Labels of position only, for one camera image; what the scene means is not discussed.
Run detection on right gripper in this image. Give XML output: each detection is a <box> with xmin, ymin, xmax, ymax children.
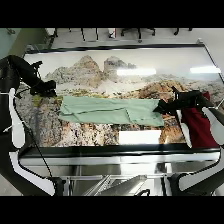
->
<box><xmin>153</xmin><ymin>98</ymin><xmax>178</xmax><ymax>116</ymax></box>

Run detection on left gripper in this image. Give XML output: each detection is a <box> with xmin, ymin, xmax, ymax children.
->
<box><xmin>29</xmin><ymin>80</ymin><xmax>58</xmax><ymax>99</ymax></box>

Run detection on pale green shirt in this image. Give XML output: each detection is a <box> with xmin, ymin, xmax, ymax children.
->
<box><xmin>57</xmin><ymin>95</ymin><xmax>166</xmax><ymax>128</ymax></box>

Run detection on dark red garment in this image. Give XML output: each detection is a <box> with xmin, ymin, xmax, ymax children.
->
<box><xmin>179</xmin><ymin>91</ymin><xmax>220</xmax><ymax>150</ymax></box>

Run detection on black office chair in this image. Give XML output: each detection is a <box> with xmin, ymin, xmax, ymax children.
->
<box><xmin>120</xmin><ymin>27</ymin><xmax>157</xmax><ymax>41</ymax></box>

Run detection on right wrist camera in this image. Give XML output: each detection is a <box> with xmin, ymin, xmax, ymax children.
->
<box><xmin>170</xmin><ymin>85</ymin><xmax>183</xmax><ymax>101</ymax></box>

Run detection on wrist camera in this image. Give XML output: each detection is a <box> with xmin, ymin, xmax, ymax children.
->
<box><xmin>170</xmin><ymin>85</ymin><xmax>183</xmax><ymax>101</ymax></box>
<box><xmin>31</xmin><ymin>60</ymin><xmax>45</xmax><ymax>81</ymax></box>

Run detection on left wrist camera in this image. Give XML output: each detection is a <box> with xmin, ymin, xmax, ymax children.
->
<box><xmin>31</xmin><ymin>60</ymin><xmax>45</xmax><ymax>81</ymax></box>

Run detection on black cable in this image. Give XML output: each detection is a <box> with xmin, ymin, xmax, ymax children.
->
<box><xmin>21</xmin><ymin>121</ymin><xmax>55</xmax><ymax>183</ymax></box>

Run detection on silver frame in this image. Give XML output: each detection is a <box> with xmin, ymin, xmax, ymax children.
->
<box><xmin>18</xmin><ymin>148</ymin><xmax>224</xmax><ymax>197</ymax></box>

